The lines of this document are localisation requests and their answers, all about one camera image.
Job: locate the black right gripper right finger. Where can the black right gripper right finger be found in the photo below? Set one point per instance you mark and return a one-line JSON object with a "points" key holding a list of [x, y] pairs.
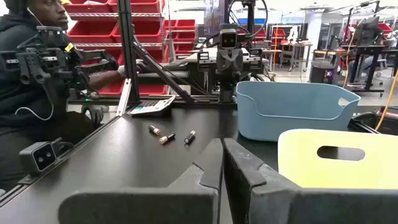
{"points": [[280, 205]]}

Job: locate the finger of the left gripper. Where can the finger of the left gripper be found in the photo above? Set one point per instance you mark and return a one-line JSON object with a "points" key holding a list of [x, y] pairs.
{"points": [[237, 67], [223, 67]]}

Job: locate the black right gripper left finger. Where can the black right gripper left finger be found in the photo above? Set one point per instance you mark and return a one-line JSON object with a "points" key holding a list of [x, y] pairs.
{"points": [[155, 205]]}

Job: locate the copper-top black battery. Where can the copper-top black battery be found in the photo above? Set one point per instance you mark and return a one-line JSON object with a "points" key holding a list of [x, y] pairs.
{"points": [[167, 138], [154, 129]]}

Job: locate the black and silver battery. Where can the black and silver battery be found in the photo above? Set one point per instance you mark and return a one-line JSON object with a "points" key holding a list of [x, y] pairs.
{"points": [[190, 137]]}

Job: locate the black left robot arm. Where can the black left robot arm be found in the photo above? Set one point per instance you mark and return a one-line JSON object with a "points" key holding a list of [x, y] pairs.
{"points": [[250, 18]]}

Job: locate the red plastic storage bin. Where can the red plastic storage bin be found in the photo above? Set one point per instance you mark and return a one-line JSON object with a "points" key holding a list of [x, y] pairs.
{"points": [[110, 88], [152, 89], [146, 31], [146, 6], [90, 7], [183, 48], [185, 35], [185, 24], [91, 31]]}

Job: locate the yellow plastic bin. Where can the yellow plastic bin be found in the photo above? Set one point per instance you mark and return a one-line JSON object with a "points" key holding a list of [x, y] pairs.
{"points": [[298, 168]]}

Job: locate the black table mat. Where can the black table mat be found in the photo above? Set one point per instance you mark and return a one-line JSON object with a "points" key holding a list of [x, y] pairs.
{"points": [[124, 161]]}

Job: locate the blue plastic bin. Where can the blue plastic bin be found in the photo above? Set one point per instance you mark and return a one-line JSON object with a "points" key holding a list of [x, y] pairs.
{"points": [[280, 105]]}

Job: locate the grey background table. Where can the grey background table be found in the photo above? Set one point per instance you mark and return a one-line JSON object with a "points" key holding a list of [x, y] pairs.
{"points": [[295, 45]]}

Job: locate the white desktop calculator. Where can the white desktop calculator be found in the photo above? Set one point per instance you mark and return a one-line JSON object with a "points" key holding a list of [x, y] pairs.
{"points": [[149, 106]]}

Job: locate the white building column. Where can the white building column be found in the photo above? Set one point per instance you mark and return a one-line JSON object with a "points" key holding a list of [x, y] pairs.
{"points": [[314, 31]]}

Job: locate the silver aluminium bar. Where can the silver aluminium bar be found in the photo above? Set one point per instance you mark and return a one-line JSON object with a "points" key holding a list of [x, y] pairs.
{"points": [[123, 98]]}

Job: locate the black computer monitor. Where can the black computer monitor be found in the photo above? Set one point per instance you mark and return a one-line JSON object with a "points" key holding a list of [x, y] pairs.
{"points": [[368, 29]]}

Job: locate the black standing desk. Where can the black standing desk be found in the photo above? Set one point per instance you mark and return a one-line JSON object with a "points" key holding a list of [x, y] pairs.
{"points": [[373, 48]]}

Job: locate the person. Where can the person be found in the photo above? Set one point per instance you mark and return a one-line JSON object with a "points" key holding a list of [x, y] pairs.
{"points": [[12, 37]]}

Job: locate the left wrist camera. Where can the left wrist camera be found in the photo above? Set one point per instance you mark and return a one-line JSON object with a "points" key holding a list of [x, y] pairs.
{"points": [[228, 39]]}

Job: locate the black metal rig frame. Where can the black metal rig frame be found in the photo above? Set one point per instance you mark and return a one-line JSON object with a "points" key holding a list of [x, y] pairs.
{"points": [[128, 46]]}

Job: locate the black table-level camera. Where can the black table-level camera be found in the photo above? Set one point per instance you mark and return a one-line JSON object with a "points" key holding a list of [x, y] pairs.
{"points": [[38, 157]]}

